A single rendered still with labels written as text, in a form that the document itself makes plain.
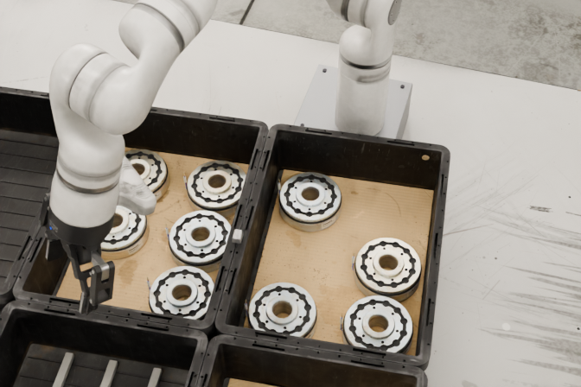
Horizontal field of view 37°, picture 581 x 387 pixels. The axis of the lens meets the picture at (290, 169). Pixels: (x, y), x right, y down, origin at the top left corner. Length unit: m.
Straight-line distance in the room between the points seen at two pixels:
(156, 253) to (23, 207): 0.25
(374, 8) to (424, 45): 1.60
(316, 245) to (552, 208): 0.49
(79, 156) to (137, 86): 0.11
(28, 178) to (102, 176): 0.63
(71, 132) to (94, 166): 0.04
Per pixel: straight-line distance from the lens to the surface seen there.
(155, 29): 0.91
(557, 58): 3.02
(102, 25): 2.02
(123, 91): 0.87
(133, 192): 1.02
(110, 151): 0.93
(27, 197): 1.54
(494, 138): 1.76
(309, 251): 1.40
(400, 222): 1.44
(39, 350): 1.37
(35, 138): 1.63
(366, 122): 1.57
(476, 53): 2.98
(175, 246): 1.38
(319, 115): 1.63
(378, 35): 1.42
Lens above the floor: 1.99
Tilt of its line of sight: 50 degrees down
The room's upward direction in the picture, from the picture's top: 1 degrees counter-clockwise
